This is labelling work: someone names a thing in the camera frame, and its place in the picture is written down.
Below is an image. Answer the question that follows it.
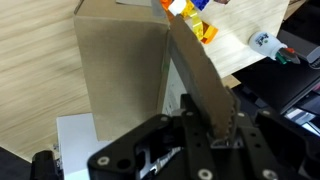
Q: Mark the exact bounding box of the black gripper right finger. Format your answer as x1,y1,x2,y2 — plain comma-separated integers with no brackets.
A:
228,86,320,180

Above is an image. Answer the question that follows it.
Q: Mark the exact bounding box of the white mug with print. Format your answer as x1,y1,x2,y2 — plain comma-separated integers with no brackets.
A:
248,30,288,61

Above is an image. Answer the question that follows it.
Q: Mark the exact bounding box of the yellow toy brick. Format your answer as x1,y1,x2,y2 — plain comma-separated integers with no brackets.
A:
180,0,196,18

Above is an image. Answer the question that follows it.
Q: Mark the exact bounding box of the yellow toy block with stickers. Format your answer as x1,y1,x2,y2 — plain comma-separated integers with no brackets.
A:
187,9,205,40

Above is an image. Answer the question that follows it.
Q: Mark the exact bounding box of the white drawer unit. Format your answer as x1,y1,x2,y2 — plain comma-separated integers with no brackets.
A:
55,113,111,180

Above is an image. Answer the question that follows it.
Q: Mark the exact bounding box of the green marker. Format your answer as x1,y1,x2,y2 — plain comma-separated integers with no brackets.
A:
275,54,288,65

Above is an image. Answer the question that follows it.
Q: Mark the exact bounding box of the flat blue toy brick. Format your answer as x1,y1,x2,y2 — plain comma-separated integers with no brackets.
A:
190,0,210,12

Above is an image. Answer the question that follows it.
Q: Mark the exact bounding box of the white and orange toy brick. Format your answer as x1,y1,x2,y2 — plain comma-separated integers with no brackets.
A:
159,0,188,17

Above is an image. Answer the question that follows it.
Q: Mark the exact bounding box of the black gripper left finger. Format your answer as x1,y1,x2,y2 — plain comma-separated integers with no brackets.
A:
88,94,218,180

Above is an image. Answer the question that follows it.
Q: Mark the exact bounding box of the brown cardboard shipping box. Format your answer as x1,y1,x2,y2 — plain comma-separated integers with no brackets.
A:
73,0,241,141

